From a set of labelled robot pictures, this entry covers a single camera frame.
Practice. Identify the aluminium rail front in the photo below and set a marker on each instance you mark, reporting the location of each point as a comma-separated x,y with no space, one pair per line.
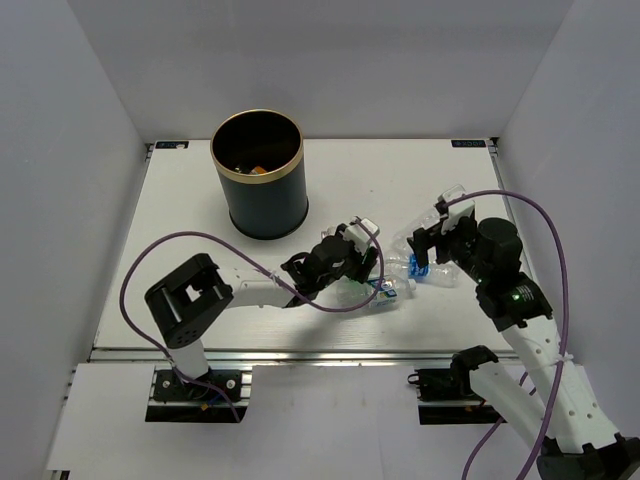
264,357

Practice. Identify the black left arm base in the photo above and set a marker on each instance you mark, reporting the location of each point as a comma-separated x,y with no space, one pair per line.
173,401

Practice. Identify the blue sticker left corner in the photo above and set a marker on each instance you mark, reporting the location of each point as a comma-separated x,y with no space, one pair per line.
172,145

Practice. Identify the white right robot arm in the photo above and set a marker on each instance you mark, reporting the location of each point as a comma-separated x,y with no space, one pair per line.
568,434

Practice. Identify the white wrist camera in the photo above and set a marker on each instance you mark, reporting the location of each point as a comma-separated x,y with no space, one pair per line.
452,207
361,232

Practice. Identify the blue sticker corner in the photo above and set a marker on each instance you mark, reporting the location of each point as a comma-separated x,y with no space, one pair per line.
468,143
172,145

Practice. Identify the blue sticker right corner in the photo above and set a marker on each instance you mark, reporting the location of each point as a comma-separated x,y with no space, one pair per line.
468,143

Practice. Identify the dark bin with gold rim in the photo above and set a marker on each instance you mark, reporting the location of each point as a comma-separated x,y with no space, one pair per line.
269,206

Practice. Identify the clear jar with silver lid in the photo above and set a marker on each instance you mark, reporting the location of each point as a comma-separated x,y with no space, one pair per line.
328,232

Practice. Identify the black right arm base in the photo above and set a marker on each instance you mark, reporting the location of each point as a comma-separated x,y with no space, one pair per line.
445,396

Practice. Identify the green plastic bottle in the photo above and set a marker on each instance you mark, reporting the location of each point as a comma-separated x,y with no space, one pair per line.
370,260

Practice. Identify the clear bottle green white label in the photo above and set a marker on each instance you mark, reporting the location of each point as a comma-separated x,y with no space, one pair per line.
393,291

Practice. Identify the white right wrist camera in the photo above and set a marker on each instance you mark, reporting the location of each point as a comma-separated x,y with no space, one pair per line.
452,207

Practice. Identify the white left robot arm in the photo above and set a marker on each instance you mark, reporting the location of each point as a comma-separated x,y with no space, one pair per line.
186,302

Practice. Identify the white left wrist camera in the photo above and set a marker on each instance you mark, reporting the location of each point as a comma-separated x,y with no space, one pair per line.
361,232

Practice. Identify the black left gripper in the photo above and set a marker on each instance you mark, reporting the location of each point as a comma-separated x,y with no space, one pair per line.
358,273

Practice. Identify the orange plastic bottle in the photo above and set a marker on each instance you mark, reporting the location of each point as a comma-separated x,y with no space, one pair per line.
257,170

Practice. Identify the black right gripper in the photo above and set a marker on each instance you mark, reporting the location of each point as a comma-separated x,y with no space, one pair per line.
420,242

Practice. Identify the clear bottle blue label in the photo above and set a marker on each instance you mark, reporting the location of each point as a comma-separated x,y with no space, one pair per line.
407,268

